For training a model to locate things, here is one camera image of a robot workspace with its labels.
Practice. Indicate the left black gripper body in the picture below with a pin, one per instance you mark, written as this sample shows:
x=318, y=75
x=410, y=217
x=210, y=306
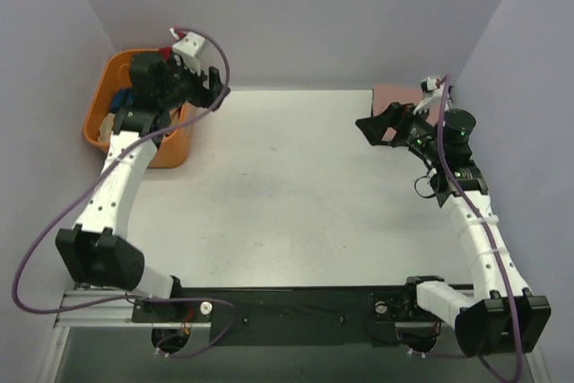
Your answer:
x=197, y=85

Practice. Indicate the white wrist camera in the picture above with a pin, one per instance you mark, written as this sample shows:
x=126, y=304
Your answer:
x=189, y=46
x=432, y=87

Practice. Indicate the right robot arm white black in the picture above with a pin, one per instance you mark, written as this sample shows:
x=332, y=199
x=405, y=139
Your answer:
x=502, y=314

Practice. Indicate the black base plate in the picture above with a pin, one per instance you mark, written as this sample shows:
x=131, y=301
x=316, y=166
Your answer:
x=383, y=316

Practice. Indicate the beige t shirt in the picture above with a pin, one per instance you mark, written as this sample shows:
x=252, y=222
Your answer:
x=106, y=128

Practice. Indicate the red t shirt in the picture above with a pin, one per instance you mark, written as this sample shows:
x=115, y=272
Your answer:
x=167, y=54

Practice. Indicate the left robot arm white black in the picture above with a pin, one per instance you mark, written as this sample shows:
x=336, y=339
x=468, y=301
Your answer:
x=96, y=250

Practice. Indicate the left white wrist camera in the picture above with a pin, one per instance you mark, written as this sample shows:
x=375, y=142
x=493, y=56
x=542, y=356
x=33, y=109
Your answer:
x=189, y=46

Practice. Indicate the blue t shirt in basket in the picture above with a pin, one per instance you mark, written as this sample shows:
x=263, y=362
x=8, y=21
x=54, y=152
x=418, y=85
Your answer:
x=122, y=98

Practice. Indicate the aluminium rail frame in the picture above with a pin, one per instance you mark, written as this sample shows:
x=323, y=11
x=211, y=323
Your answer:
x=116, y=313

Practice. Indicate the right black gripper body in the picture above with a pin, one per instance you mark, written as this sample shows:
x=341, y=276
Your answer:
x=400, y=123

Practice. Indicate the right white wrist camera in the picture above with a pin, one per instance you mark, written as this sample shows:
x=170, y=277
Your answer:
x=432, y=87

